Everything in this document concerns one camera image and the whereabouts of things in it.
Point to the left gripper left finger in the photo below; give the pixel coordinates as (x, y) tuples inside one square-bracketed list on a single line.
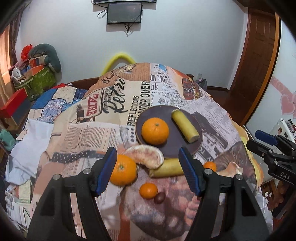
[(53, 220)]

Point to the brown wooden door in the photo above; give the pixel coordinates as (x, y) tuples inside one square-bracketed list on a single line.
[(256, 64)]

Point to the purple round plate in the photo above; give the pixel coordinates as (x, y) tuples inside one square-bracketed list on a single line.
[(176, 140)]

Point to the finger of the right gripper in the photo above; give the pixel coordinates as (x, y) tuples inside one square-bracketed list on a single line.
[(259, 149), (266, 137)]

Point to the yellow banana piece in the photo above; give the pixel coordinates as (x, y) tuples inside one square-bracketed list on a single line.
[(186, 127), (169, 168)]

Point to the small mandarin orange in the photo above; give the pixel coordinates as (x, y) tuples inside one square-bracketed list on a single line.
[(148, 190)]

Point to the large orange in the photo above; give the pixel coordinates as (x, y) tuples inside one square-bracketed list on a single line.
[(124, 172), (155, 131)]

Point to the yellow curved pillow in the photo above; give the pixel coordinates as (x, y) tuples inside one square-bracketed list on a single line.
[(118, 58)]

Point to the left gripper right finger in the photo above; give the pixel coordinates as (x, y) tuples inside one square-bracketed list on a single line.
[(243, 219)]

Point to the red flat box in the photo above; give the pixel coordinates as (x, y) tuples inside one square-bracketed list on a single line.
[(13, 103)]

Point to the blue patchwork quilt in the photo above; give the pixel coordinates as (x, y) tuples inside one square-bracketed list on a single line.
[(54, 101)]

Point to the grey neck pillow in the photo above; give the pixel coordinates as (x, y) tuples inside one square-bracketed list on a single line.
[(48, 56)]

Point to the white sticker covered case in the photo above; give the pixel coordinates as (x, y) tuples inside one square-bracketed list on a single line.
[(284, 128)]

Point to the pink heart wall decal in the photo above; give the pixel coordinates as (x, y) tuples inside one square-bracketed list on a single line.
[(287, 98)]

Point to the wall mounted black monitor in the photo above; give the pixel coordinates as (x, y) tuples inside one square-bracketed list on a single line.
[(124, 13)]

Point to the pink orange curtain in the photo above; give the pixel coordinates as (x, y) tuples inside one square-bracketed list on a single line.
[(6, 83)]

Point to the peeled pomelo segment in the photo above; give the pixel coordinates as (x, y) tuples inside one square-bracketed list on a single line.
[(146, 155)]

